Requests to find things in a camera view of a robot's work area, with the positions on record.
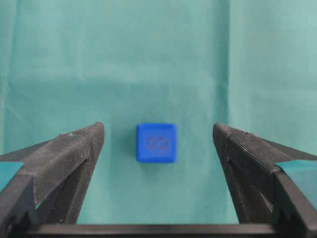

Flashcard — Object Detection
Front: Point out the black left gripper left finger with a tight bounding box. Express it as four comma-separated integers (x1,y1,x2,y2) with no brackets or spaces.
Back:
0,122,105,231

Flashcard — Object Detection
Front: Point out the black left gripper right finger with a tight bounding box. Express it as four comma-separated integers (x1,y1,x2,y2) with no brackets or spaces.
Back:
212,123,317,232

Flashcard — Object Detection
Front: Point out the blue block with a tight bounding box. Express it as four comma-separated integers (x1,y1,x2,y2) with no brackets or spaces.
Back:
136,123,177,163

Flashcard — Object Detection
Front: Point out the green table cloth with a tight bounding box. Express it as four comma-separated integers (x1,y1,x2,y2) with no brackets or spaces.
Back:
0,0,317,224

